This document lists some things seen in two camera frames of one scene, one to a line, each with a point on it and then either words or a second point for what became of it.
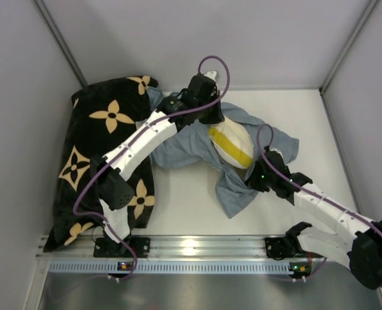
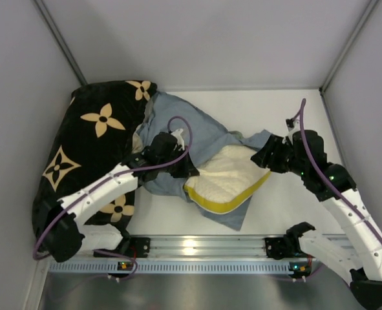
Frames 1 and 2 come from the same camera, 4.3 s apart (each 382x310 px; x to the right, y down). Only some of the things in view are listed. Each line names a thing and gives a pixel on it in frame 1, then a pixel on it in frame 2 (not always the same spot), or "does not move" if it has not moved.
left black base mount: x=108 y=247 does not move
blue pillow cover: x=191 y=144 → x=166 y=113
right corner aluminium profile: x=347 y=46 does not move
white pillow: x=232 y=143 → x=226 y=182
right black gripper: x=255 y=180 → x=269 y=154
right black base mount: x=276 y=248 does not move
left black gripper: x=214 y=110 → x=176 y=165
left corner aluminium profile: x=61 y=42 does not move
